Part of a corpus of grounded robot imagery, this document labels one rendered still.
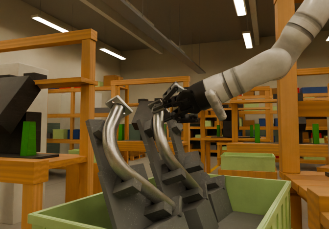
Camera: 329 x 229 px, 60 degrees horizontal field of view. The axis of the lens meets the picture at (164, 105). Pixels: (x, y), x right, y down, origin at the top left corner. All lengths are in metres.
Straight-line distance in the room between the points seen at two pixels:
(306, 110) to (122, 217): 1.38
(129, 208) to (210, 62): 11.43
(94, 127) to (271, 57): 0.42
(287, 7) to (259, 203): 1.16
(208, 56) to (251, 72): 11.36
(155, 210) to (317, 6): 0.57
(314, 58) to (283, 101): 10.19
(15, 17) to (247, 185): 8.38
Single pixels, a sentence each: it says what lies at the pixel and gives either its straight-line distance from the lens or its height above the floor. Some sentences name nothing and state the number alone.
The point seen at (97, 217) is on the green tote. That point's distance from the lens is 0.77.
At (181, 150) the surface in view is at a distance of 0.93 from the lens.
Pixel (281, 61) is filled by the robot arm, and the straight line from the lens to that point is 0.68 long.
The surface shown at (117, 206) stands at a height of 0.97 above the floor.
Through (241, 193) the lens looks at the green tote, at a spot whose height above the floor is 0.91.
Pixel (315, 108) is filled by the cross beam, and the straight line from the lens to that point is 1.82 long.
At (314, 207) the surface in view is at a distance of 1.17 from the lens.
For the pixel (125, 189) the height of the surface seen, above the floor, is 1.00.
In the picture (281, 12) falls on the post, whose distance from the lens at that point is 1.80.
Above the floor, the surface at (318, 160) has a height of 0.25.
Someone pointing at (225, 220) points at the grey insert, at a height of 0.85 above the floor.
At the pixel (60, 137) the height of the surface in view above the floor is 0.89.
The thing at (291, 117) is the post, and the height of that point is 1.18.
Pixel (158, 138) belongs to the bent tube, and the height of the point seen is 1.10.
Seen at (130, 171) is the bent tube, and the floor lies 1.04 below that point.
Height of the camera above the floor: 1.13
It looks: 4 degrees up
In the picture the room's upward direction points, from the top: straight up
